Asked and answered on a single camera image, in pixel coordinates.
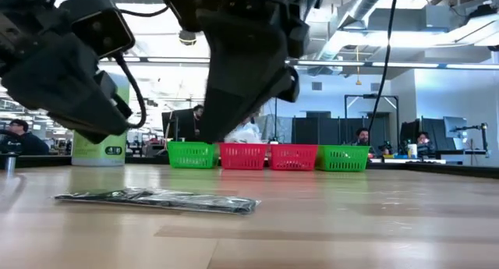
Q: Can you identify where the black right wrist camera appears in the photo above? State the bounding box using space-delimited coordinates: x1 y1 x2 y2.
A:
162 0 214 33

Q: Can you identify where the red plastic basket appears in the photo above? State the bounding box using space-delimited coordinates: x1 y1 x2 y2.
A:
218 143 269 172
267 143 320 172

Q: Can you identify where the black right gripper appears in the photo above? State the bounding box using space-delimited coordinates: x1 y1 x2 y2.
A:
196 0 324 144

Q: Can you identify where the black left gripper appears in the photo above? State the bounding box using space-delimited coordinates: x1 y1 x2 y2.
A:
0 0 133 145

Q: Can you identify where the black comb in clear bag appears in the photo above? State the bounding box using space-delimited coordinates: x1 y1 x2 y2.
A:
53 187 261 216

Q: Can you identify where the person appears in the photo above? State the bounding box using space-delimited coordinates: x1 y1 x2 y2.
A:
352 127 375 153
415 131 436 157
190 104 206 141
0 119 50 156

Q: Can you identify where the green plastic basket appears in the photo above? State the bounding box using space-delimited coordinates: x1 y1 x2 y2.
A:
314 144 371 172
166 140 220 170

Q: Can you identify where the white cotton pads bag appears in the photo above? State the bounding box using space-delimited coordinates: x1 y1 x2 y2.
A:
224 120 264 145

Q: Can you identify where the small grey metal cylinder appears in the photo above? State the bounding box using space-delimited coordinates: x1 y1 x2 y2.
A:
0 151 19 176

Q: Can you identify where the black left wrist camera cable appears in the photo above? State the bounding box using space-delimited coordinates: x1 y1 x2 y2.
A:
112 52 148 129

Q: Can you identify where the black background monitor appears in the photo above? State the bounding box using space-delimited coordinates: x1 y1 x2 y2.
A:
161 108 196 141

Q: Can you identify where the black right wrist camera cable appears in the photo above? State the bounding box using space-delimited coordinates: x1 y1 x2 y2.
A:
367 0 399 136

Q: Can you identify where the black background partition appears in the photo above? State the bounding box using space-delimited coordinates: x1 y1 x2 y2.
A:
292 116 354 146

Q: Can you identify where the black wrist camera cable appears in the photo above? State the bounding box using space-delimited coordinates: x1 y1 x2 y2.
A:
112 52 148 129
367 0 399 136

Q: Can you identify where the green disinfecting wipes canister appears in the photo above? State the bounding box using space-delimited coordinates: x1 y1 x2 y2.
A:
71 76 131 168

